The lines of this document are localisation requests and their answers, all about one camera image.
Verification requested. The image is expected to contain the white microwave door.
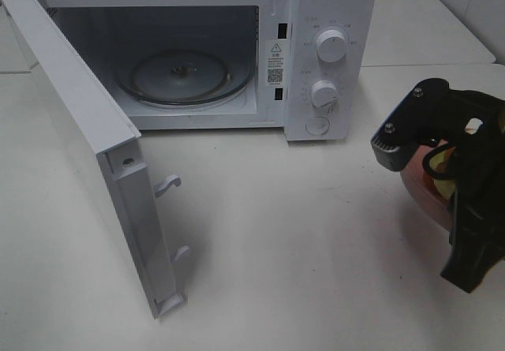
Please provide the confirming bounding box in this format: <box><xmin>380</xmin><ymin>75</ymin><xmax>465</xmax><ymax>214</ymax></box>
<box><xmin>1</xmin><ymin>0</ymin><xmax>189</xmax><ymax>318</ymax></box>

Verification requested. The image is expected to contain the round door release button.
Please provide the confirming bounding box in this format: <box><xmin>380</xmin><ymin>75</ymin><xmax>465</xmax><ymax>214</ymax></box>
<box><xmin>305</xmin><ymin>117</ymin><xmax>330</xmax><ymax>136</ymax></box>

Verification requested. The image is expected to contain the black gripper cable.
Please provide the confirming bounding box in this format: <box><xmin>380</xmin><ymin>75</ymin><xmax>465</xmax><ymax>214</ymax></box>
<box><xmin>421</xmin><ymin>145</ymin><xmax>458</xmax><ymax>181</ymax></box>

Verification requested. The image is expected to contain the white microwave knob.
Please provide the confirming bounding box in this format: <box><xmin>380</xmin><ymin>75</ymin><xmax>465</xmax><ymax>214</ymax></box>
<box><xmin>316</xmin><ymin>28</ymin><xmax>348</xmax><ymax>63</ymax></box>
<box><xmin>310</xmin><ymin>80</ymin><xmax>339</xmax><ymax>108</ymax></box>

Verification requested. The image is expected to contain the lower white microwave knob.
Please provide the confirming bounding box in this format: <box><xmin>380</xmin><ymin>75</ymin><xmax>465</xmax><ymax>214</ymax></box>
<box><xmin>310</xmin><ymin>80</ymin><xmax>339</xmax><ymax>108</ymax></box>

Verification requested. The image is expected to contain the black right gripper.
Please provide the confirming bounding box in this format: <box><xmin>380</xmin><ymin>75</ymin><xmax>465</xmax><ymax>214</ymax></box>
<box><xmin>371</xmin><ymin>78</ymin><xmax>504</xmax><ymax>293</ymax></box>

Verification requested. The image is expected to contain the upper white microwave knob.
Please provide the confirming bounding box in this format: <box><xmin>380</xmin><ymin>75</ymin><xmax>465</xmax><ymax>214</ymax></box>
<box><xmin>316</xmin><ymin>28</ymin><xmax>348</xmax><ymax>63</ymax></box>

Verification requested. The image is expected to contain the white microwave oven body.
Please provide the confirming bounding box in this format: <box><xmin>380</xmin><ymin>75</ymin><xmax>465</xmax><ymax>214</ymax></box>
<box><xmin>1</xmin><ymin>0</ymin><xmax>375</xmax><ymax>141</ymax></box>

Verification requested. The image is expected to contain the white bread sandwich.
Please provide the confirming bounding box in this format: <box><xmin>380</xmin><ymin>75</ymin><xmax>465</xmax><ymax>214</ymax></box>
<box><xmin>423</xmin><ymin>147</ymin><xmax>455</xmax><ymax>201</ymax></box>

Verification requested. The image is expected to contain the glass microwave turntable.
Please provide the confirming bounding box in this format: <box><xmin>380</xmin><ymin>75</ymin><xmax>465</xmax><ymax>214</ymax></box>
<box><xmin>116</xmin><ymin>48</ymin><xmax>256</xmax><ymax>107</ymax></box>

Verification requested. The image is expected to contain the white warning label sticker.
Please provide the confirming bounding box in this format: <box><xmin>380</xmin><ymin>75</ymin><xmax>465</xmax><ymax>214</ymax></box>
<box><xmin>264</xmin><ymin>39</ymin><xmax>286</xmax><ymax>87</ymax></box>

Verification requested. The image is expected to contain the pink round plate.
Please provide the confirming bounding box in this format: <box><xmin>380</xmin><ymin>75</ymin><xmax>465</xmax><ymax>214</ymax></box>
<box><xmin>400</xmin><ymin>145</ymin><xmax>452</xmax><ymax>231</ymax></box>

